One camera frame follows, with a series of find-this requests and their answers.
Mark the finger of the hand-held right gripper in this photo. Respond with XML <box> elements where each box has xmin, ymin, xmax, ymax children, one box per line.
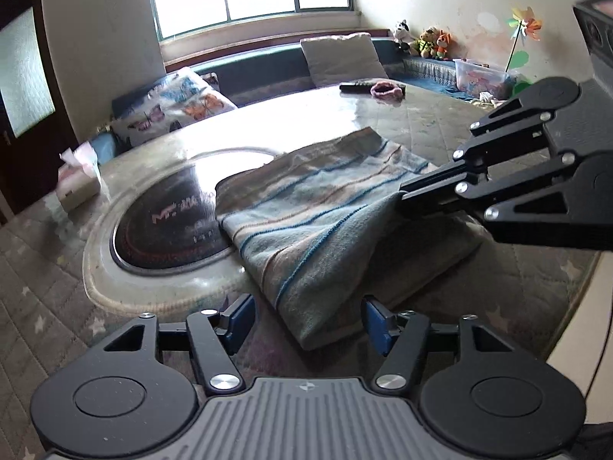
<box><xmin>400</xmin><ymin>152</ymin><xmax>593</xmax><ymax>245</ymax></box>
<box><xmin>452</xmin><ymin>98</ymin><xmax>551</xmax><ymax>161</ymax></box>

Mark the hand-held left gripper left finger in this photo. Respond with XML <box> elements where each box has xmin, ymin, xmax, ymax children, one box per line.
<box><xmin>103</xmin><ymin>293</ymin><xmax>256</xmax><ymax>394</ymax></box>

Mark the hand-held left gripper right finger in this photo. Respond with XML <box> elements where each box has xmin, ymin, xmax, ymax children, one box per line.
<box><xmin>362</xmin><ymin>294</ymin><xmax>515</xmax><ymax>394</ymax></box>

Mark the striped blue towel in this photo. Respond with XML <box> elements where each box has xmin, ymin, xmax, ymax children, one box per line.
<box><xmin>215</xmin><ymin>126</ymin><xmax>484</xmax><ymax>352</ymax></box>

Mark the clear plastic storage box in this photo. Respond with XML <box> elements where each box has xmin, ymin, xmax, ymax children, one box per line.
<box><xmin>453</xmin><ymin>57</ymin><xmax>515</xmax><ymax>101</ymax></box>

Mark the orange fox plush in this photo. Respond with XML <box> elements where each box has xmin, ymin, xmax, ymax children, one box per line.
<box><xmin>433</xmin><ymin>30</ymin><xmax>454</xmax><ymax>61</ymax></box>

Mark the colourful pinwheel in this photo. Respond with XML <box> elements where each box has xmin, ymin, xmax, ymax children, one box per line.
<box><xmin>505</xmin><ymin>6</ymin><xmax>544</xmax><ymax>97</ymax></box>

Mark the pink scrunchie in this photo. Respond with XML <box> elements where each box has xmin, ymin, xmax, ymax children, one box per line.
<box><xmin>371</xmin><ymin>81</ymin><xmax>405</xmax><ymax>104</ymax></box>

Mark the round black induction cooktop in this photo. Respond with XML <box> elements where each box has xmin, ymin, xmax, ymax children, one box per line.
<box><xmin>110</xmin><ymin>163</ymin><xmax>235</xmax><ymax>271</ymax></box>

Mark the black white cow plush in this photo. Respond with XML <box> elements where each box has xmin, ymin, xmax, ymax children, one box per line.
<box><xmin>393</xmin><ymin>20</ymin><xmax>418</xmax><ymax>56</ymax></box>

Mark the light grey cushion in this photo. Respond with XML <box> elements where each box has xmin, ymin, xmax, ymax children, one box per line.
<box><xmin>301</xmin><ymin>32</ymin><xmax>390</xmax><ymax>88</ymax></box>

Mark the grey quilted star table cover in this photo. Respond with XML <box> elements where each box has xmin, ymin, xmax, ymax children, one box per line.
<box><xmin>0</xmin><ymin>81</ymin><xmax>599</xmax><ymax>394</ymax></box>

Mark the white pink tissue box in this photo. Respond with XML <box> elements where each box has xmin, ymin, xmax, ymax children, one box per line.
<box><xmin>55</xmin><ymin>143</ymin><xmax>102</xmax><ymax>212</ymax></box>

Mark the blue pillow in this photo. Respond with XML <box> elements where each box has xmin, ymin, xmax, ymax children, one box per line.
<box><xmin>90</xmin><ymin>131</ymin><xmax>120</xmax><ymax>159</ymax></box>

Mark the butterfly print pillow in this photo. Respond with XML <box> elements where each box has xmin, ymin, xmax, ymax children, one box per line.
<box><xmin>109</xmin><ymin>66</ymin><xmax>238</xmax><ymax>147</ymax></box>

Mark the dark wooden glass door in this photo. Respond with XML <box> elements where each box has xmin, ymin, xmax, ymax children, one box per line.
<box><xmin>0</xmin><ymin>0</ymin><xmax>80</xmax><ymax>223</ymax></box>

